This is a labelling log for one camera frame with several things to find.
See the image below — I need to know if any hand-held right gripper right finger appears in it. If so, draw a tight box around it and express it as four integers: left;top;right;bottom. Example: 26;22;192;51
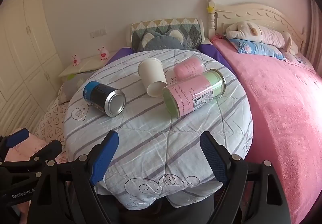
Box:
200;131;290;224

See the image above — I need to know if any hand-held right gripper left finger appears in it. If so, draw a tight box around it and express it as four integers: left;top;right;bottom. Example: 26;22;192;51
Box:
26;130;119;224

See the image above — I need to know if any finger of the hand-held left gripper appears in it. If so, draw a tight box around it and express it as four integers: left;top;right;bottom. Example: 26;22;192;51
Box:
0;128;30;161
0;140;63;173

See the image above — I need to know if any white paper cup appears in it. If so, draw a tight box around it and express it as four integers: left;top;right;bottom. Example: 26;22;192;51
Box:
137;58;168;97

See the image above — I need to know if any pink printed cloth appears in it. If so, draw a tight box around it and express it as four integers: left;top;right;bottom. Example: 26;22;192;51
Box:
4;134;67;164

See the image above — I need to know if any heart print bed sheet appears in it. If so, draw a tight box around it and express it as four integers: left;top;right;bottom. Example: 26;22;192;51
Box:
34;86;73;144

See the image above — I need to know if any striped white quilt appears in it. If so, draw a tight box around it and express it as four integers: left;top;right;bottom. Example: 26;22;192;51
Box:
62;49;253;211

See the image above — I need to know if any blue and black can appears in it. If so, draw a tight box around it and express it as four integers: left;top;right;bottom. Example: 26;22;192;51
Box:
83;81;126;117

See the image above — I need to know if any pink and green can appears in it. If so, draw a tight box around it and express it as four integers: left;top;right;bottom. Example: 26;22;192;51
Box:
162;69;226;118

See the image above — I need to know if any pink fleece blanket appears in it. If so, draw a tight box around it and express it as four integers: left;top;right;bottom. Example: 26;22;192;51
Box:
211;37;322;224

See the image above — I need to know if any cream nightstand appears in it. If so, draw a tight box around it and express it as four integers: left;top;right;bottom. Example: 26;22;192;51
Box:
58;53;119;81

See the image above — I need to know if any small pink container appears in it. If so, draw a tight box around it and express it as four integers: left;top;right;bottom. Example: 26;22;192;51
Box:
173;55;205;81

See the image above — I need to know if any cream wardrobe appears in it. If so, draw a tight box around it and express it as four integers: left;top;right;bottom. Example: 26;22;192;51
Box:
0;0;63;126

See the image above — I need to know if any blue printed pillow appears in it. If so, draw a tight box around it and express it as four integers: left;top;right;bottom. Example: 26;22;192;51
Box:
228;38;287;61

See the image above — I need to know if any grey bear plush pillow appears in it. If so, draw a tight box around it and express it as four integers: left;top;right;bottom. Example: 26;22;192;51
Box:
137;29;199;52

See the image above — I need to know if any white printed pillow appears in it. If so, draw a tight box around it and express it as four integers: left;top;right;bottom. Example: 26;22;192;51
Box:
284;50;317;74

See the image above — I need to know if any white and pink plush toy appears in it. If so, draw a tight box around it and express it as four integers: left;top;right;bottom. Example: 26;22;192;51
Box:
225;22;299;53

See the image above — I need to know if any patchwork diamond cushion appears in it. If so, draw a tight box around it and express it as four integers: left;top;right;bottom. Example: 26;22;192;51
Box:
130;18;205;51

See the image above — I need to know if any cream wooden headboard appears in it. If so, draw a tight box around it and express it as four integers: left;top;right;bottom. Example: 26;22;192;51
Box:
216;3;306;53

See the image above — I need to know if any pink curtain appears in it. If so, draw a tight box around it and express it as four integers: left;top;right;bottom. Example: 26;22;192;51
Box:
305;0;322;69

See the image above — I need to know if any white wall socket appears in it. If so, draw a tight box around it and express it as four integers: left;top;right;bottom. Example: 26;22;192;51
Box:
90;28;106;38

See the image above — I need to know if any cream bed post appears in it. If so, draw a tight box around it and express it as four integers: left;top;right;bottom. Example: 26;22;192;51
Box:
206;0;217;40

